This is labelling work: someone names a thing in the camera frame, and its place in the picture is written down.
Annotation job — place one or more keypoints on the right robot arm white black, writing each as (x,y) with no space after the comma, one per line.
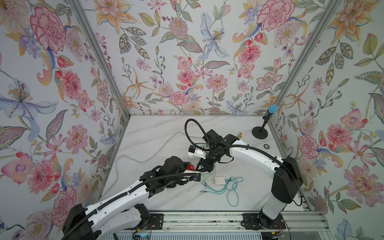
(285,173)

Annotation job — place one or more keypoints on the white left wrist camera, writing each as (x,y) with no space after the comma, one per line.
(193,177)

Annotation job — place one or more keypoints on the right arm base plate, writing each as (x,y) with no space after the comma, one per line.
(257,221)

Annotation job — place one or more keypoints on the aluminium rail front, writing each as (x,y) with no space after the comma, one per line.
(230,221)

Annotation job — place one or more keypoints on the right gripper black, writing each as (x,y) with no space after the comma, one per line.
(205,165)

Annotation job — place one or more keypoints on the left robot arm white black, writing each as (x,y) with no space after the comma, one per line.
(126,209)

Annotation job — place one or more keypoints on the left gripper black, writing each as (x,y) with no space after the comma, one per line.
(184,164)

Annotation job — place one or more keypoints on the blue microphone on black stand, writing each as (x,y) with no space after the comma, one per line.
(260,132)

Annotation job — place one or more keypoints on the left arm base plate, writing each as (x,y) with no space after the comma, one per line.
(151,222)

